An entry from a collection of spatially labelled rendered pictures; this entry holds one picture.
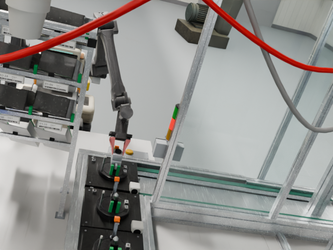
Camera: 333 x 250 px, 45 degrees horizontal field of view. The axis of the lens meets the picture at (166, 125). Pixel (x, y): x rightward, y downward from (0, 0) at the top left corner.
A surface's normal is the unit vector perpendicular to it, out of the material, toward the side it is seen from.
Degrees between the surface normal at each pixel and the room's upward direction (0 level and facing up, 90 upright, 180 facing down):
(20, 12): 97
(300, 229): 90
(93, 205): 0
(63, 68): 65
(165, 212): 90
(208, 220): 90
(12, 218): 0
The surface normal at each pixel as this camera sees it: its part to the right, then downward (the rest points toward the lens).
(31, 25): 0.50, 0.61
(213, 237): 0.25, -0.86
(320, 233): 0.11, 0.47
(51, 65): 0.06, 0.03
